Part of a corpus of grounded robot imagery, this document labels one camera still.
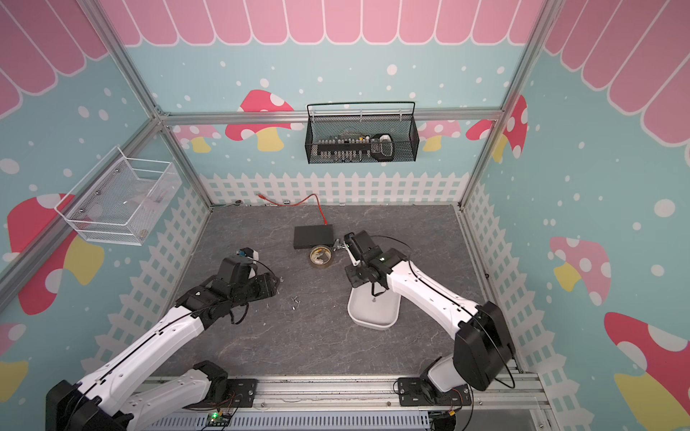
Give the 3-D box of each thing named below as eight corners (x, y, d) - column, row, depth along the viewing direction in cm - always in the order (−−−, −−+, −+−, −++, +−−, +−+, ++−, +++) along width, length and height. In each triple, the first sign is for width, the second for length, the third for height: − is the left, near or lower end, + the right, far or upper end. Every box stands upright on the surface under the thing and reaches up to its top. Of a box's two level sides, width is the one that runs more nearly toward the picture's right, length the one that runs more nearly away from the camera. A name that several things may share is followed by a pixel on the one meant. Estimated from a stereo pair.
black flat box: (292, 249, 108) (290, 245, 106) (295, 228, 115) (294, 224, 113) (332, 249, 108) (332, 245, 106) (333, 228, 115) (333, 224, 113)
